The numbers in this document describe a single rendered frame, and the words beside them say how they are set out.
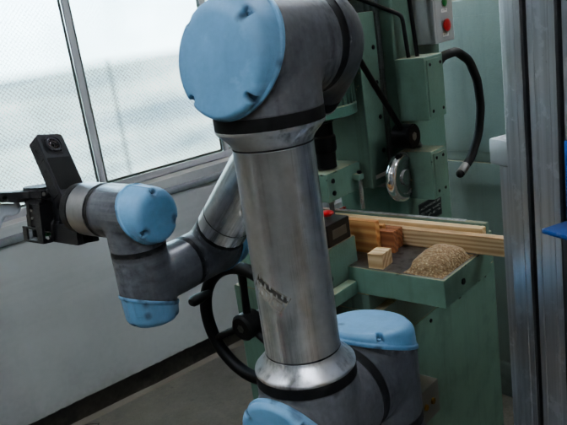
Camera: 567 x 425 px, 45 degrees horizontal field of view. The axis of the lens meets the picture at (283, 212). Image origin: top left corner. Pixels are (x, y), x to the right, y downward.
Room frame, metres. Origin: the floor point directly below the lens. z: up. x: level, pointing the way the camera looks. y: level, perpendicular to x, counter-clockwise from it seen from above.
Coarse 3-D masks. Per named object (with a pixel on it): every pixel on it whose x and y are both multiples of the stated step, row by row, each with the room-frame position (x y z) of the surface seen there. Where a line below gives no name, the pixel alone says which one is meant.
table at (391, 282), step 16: (400, 256) 1.41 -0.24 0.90; (416, 256) 1.40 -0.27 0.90; (480, 256) 1.36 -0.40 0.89; (352, 272) 1.39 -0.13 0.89; (368, 272) 1.37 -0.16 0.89; (384, 272) 1.34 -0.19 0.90; (400, 272) 1.32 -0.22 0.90; (464, 272) 1.31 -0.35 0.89; (480, 272) 1.36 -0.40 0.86; (336, 288) 1.36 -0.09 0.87; (352, 288) 1.37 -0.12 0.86; (368, 288) 1.37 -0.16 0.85; (384, 288) 1.34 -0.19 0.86; (400, 288) 1.31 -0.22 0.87; (416, 288) 1.29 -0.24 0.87; (432, 288) 1.26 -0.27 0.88; (448, 288) 1.26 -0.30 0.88; (464, 288) 1.30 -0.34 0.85; (336, 304) 1.33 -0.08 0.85; (432, 304) 1.27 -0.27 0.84; (448, 304) 1.25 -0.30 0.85
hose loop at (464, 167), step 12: (456, 48) 1.83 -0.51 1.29; (444, 60) 1.76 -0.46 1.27; (468, 60) 1.88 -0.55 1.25; (480, 84) 1.93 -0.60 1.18; (480, 96) 1.94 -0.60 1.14; (480, 108) 1.95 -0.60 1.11; (480, 120) 1.94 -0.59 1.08; (480, 132) 1.94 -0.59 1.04; (468, 156) 1.91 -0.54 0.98; (468, 168) 1.88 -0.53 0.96
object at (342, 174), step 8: (344, 160) 1.69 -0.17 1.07; (336, 168) 1.62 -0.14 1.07; (344, 168) 1.62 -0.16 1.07; (352, 168) 1.64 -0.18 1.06; (320, 176) 1.58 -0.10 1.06; (328, 176) 1.57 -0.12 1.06; (336, 176) 1.59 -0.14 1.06; (344, 176) 1.62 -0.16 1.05; (352, 176) 1.64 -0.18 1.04; (320, 184) 1.58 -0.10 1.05; (328, 184) 1.57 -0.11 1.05; (336, 184) 1.59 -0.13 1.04; (344, 184) 1.62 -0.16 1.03; (352, 184) 1.64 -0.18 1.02; (328, 192) 1.57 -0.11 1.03; (336, 192) 1.58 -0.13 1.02; (344, 192) 1.61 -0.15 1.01; (328, 200) 1.57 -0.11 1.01
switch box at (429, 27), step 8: (416, 0) 1.74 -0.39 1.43; (424, 0) 1.72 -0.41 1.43; (432, 0) 1.71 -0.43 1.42; (440, 0) 1.74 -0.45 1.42; (448, 0) 1.77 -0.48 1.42; (416, 8) 1.74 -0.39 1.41; (424, 8) 1.73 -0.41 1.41; (432, 8) 1.71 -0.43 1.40; (440, 8) 1.74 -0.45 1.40; (448, 8) 1.76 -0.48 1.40; (416, 16) 1.74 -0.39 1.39; (424, 16) 1.73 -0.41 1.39; (432, 16) 1.71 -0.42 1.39; (440, 16) 1.73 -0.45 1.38; (448, 16) 1.76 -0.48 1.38; (416, 24) 1.74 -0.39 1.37; (424, 24) 1.73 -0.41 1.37; (432, 24) 1.71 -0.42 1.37; (440, 24) 1.73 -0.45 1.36; (416, 32) 1.75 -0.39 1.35; (424, 32) 1.73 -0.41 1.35; (432, 32) 1.72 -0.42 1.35; (440, 32) 1.73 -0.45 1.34; (424, 40) 1.73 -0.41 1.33; (432, 40) 1.72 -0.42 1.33; (440, 40) 1.73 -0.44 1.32
